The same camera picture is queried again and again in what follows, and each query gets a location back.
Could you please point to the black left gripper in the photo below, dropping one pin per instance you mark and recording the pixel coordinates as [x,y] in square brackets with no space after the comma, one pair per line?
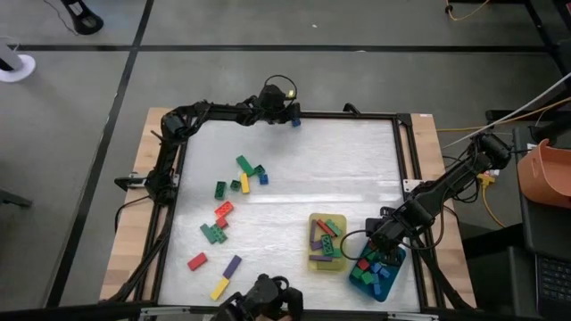
[274,107]

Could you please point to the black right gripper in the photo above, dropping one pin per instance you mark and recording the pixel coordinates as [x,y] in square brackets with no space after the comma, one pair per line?
[390,229]

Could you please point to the green square lego brick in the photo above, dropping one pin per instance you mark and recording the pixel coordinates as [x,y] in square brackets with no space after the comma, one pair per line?
[370,256]
[259,170]
[235,184]

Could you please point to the blue cube block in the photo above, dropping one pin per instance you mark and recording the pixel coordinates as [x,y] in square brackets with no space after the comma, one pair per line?
[376,267]

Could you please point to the blue square lego brick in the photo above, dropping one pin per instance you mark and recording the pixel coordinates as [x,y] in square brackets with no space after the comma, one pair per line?
[384,272]
[377,289]
[263,179]
[296,122]

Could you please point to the red cube block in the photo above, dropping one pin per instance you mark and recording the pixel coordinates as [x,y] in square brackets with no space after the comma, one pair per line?
[221,222]
[363,264]

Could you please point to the green cube block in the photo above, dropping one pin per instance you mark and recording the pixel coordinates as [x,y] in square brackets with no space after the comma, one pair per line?
[357,272]
[367,277]

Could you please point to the red long block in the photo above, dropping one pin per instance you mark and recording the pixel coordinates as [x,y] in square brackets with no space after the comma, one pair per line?
[197,261]
[326,227]

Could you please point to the purple long block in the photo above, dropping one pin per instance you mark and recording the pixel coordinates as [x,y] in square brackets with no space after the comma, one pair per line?
[232,266]
[320,258]
[313,230]

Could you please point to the yellow rectangular block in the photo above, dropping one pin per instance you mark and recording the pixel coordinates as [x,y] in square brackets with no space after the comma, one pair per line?
[245,183]

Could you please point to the yellow long block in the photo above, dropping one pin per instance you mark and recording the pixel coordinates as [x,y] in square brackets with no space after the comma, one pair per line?
[220,289]

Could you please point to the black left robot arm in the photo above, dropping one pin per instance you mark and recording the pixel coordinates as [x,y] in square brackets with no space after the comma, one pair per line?
[214,111]

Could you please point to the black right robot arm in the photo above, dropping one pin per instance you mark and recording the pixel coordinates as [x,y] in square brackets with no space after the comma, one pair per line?
[446,187]

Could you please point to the blue plastic bin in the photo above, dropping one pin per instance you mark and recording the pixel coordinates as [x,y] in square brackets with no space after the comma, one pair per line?
[392,285]

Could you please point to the yellow plastic bin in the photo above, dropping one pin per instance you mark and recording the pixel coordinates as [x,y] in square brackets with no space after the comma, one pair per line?
[345,232]

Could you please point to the silver aluminium bar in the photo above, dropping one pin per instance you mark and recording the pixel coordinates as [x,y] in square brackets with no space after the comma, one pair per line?
[401,316]

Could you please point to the red long lego brick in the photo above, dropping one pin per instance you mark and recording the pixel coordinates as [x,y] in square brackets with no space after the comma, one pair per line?
[224,208]

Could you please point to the yellow plug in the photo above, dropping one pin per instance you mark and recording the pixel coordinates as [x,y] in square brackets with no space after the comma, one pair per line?
[485,180]

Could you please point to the dark desk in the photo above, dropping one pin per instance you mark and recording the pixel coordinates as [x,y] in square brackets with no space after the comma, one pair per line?
[531,223]

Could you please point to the black clamp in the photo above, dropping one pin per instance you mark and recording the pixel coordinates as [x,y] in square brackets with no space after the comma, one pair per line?
[129,182]

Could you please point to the black laptop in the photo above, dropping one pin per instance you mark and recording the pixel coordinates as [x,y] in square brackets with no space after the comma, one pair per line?
[555,281]

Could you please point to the orange pot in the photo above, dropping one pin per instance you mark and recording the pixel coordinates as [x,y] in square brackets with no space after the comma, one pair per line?
[546,178]

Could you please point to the black stand base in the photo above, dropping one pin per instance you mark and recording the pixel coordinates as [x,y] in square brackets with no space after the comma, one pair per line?
[82,18]

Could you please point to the white round stand base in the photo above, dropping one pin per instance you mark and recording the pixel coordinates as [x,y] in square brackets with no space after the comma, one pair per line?
[15,69]

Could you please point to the black furniture leg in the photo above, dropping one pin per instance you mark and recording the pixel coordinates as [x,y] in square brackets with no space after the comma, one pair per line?
[13,198]

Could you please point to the black table leg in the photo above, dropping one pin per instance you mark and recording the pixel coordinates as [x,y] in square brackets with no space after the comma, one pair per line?
[548,27]

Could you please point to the white bracket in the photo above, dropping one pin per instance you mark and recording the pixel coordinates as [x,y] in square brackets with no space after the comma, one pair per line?
[410,184]

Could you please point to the black frame hook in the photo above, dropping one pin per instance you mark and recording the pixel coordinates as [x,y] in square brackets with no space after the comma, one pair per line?
[352,108]

